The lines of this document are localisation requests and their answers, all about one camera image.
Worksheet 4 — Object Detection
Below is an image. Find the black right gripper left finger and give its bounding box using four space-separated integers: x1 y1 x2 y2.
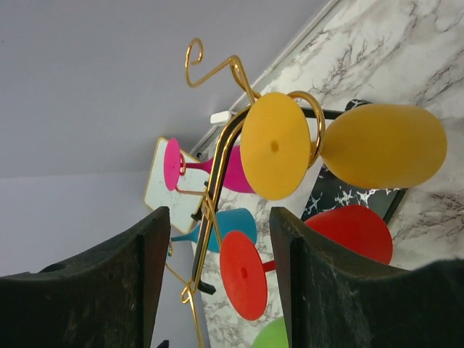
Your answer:
1 207 170 347

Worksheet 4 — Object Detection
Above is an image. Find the gold wire glass rack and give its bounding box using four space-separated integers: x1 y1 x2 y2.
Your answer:
165 37 326 348

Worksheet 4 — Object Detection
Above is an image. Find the pink wine glass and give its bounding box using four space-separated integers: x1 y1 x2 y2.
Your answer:
163 138 254 194

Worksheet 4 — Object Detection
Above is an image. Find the red wine glass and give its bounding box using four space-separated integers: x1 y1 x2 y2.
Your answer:
220 204 393 320

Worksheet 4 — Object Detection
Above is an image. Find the white eraser block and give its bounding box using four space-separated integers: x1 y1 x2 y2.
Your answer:
210 110 232 125

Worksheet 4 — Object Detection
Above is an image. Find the blue wine glass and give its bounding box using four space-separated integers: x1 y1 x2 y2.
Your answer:
171 208 257 244

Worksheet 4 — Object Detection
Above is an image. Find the green wine glass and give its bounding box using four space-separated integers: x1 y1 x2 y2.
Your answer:
252 316 289 348

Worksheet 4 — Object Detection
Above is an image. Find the yellow wine glass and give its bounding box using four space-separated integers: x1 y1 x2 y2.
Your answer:
240 91 447 200

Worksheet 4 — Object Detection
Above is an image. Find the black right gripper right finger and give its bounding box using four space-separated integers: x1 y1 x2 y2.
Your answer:
269 207 463 347

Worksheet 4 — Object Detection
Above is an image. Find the black marble rack base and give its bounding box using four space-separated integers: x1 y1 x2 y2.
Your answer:
300 99 407 225

